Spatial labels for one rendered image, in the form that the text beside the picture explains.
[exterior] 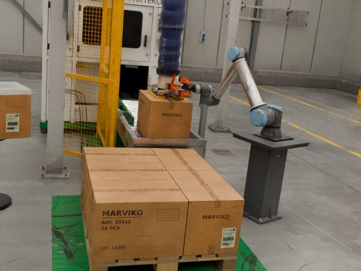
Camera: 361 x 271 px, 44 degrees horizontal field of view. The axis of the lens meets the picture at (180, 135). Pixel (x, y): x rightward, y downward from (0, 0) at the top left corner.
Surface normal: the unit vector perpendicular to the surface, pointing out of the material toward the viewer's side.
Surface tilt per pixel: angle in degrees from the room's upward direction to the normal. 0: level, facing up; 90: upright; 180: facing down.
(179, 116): 90
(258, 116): 94
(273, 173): 90
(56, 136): 90
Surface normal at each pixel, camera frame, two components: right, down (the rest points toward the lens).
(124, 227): 0.27, 0.26
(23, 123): 0.59, 0.25
